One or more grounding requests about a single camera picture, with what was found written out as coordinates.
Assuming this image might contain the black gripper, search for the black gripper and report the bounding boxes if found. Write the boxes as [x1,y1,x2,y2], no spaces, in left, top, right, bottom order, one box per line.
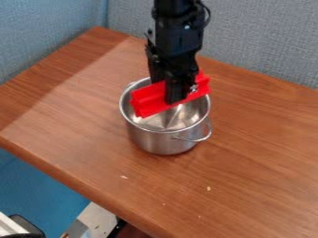
[146,13,206,104]

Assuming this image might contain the red rectangular block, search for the red rectangular block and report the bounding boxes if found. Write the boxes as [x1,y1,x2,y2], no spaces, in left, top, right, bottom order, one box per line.
[130,71,211,118]

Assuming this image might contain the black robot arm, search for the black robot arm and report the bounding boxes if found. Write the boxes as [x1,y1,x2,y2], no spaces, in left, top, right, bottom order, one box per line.
[146,0,211,104]

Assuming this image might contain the stainless steel pot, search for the stainless steel pot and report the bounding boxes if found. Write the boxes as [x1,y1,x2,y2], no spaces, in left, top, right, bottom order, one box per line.
[119,77,213,155]

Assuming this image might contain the white table leg frame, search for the white table leg frame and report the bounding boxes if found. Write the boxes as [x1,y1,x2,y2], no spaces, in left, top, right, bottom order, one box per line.
[60,203,116,238]

